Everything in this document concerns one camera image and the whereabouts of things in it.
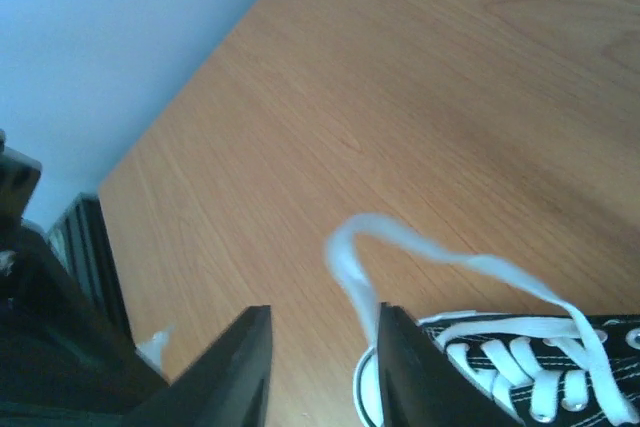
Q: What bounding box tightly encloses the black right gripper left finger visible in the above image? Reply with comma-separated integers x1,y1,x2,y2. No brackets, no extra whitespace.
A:
122,305,272,427

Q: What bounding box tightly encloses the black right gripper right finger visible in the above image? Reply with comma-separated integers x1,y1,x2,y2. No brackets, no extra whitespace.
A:
377,303,519,427

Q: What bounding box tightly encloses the white shoelace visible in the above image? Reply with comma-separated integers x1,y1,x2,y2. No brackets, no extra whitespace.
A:
325,213,640,427

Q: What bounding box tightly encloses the black white canvas sneaker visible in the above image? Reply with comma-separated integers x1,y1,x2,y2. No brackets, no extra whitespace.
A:
352,311,639,426

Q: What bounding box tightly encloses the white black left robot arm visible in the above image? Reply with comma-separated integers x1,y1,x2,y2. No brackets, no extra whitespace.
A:
1,147,168,426

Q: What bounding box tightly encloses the black aluminium frame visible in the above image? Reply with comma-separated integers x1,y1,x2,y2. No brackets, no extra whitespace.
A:
46,193,133,340

